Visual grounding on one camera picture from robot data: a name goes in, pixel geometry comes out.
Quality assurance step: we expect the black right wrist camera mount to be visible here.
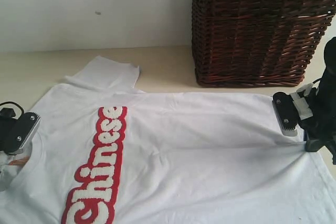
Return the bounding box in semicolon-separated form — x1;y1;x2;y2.
272;83;318;137

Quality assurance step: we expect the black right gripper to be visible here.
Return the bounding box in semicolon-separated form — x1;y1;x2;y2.
304;37;335;163

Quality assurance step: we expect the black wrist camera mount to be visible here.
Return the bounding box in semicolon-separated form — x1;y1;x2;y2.
6;112;40;155
272;83;318;137

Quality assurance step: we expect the orange garment neck tag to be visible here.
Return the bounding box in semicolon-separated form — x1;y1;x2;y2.
9;156;30;167

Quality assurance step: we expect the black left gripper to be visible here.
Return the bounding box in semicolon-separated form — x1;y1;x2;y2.
1;108;17;153

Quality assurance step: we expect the dark red wicker basket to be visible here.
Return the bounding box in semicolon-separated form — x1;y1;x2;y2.
192;0;335;88

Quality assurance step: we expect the white t-shirt red lettering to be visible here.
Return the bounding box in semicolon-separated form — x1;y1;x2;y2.
1;57;335;223

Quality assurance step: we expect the black left camera cable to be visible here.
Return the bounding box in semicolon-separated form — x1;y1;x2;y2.
0;101;25;114

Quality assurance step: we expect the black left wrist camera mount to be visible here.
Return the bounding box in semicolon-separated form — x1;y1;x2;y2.
6;112;40;155

